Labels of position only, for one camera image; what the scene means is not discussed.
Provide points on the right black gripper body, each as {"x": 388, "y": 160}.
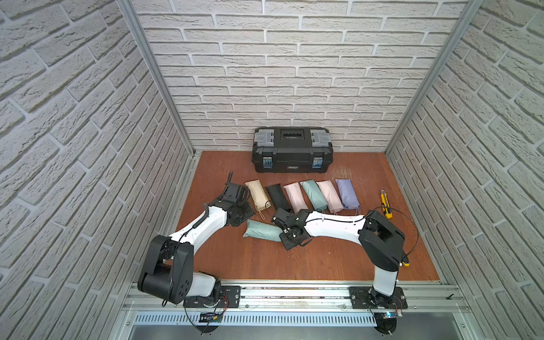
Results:
{"x": 287, "y": 241}

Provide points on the cream sleeved umbrella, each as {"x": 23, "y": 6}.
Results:
{"x": 259, "y": 197}

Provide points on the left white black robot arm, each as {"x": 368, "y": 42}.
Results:
{"x": 168, "y": 269}

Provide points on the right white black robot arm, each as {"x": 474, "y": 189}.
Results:
{"x": 382, "y": 241}

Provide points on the mint green sleeved umbrella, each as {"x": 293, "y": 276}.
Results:
{"x": 316, "y": 197}

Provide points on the black sleeved umbrella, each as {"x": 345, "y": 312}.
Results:
{"x": 278, "y": 198}

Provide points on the light pink sleeved umbrella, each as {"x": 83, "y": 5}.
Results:
{"x": 331, "y": 196}

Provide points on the lavender sleeved umbrella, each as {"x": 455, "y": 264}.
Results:
{"x": 347, "y": 194}

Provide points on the black plastic toolbox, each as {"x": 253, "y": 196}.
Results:
{"x": 292, "y": 150}

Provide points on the yellow utility knife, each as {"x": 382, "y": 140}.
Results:
{"x": 387, "y": 210}

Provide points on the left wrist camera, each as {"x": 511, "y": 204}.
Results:
{"x": 236, "y": 194}

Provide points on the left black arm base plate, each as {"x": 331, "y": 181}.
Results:
{"x": 228, "y": 297}

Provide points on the aluminium mounting rail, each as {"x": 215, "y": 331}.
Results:
{"x": 292, "y": 303}

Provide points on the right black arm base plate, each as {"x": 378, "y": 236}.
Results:
{"x": 365, "y": 297}

